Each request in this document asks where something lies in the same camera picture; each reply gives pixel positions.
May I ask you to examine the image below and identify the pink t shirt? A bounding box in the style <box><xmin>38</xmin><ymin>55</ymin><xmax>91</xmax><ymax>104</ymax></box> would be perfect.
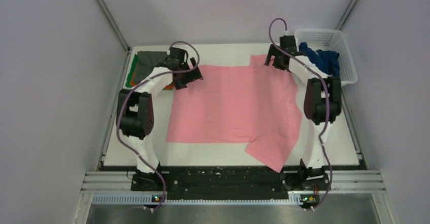
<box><xmin>166</xmin><ymin>55</ymin><xmax>302</xmax><ymax>172</ymax></box>

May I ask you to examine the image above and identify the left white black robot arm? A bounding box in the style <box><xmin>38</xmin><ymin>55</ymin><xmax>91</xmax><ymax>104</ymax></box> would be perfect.
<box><xmin>116</xmin><ymin>46</ymin><xmax>203</xmax><ymax>190</ymax></box>

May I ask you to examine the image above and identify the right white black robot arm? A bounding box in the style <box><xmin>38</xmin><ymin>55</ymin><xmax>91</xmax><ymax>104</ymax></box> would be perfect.
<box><xmin>265</xmin><ymin>35</ymin><xmax>342</xmax><ymax>190</ymax></box>

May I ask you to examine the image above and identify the orange folded t shirt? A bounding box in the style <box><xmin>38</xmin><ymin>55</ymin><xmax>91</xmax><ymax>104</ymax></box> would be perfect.
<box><xmin>128</xmin><ymin>72</ymin><xmax>174</xmax><ymax>90</ymax></box>

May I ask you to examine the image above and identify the grey folded t shirt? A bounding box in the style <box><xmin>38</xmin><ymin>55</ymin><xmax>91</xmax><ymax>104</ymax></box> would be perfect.
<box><xmin>135</xmin><ymin>51</ymin><xmax>167</xmax><ymax>81</ymax></box>

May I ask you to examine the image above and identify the blue crumpled t shirt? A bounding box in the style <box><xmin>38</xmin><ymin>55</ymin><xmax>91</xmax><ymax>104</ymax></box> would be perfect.
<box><xmin>299</xmin><ymin>42</ymin><xmax>340</xmax><ymax>78</ymax></box>

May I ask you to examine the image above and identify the white plastic basket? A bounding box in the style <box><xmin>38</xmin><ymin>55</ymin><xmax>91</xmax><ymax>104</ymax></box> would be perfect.
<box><xmin>294</xmin><ymin>28</ymin><xmax>358</xmax><ymax>87</ymax></box>

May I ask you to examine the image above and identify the green folded t shirt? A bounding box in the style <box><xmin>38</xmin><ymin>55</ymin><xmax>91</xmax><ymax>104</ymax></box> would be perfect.
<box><xmin>125</xmin><ymin>54</ymin><xmax>138</xmax><ymax>88</ymax></box>

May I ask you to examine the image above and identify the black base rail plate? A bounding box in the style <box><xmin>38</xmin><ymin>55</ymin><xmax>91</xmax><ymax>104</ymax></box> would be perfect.
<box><xmin>131</xmin><ymin>164</ymin><xmax>332</xmax><ymax>201</ymax></box>

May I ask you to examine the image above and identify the white cable duct strip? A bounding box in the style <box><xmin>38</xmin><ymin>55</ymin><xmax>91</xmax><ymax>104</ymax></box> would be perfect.
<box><xmin>92</xmin><ymin>194</ymin><xmax>303</xmax><ymax>206</ymax></box>

